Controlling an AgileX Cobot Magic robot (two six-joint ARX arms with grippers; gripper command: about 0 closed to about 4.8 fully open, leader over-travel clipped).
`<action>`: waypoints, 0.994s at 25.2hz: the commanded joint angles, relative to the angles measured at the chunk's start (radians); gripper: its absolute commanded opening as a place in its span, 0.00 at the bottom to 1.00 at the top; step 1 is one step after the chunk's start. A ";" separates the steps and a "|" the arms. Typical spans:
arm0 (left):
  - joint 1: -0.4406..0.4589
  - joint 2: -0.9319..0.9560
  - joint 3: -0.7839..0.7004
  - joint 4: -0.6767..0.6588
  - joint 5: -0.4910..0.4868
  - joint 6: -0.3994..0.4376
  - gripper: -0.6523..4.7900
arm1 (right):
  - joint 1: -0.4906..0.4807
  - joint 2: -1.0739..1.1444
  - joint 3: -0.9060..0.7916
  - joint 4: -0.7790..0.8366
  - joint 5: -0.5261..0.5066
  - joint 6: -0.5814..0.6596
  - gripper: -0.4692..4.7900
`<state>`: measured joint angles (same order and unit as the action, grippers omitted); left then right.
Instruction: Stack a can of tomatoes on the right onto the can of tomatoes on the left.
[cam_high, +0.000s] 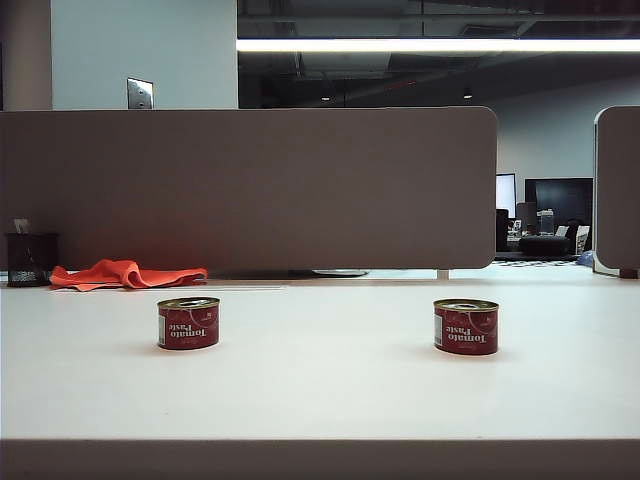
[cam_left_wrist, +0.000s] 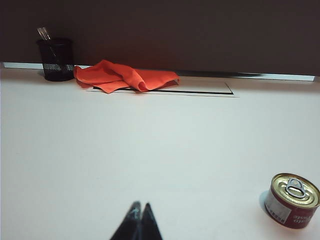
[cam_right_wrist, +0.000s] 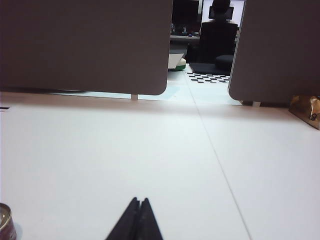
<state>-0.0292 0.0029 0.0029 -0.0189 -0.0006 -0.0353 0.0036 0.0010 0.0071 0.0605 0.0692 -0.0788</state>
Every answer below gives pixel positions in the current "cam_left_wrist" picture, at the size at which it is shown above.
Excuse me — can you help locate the black mesh pen holder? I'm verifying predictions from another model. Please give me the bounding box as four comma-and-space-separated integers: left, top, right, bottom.
36, 37, 75, 82

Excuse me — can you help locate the white table cable flap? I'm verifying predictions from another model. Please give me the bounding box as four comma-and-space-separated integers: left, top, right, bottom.
85, 81, 241, 99

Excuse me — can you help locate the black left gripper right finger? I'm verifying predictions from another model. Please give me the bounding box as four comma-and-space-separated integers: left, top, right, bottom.
141, 202, 164, 240

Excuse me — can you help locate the red tomato paste can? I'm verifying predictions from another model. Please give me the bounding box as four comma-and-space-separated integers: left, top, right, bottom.
264, 172, 320, 230

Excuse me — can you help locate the clear plastic pen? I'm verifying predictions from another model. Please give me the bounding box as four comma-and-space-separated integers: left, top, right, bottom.
41, 26, 53, 41
36, 27, 48, 41

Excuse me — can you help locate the orange cloth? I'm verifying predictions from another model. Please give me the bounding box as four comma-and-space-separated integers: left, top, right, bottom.
73, 59, 180, 95

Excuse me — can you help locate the aluminium partition rail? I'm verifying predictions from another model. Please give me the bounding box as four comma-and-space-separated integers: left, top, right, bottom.
3, 61, 316, 82

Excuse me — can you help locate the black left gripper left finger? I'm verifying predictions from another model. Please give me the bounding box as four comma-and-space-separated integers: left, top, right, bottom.
109, 200, 144, 240

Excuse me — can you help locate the brown desk partition panel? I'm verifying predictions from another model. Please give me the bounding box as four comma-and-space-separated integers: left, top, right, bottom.
0, 0, 320, 76

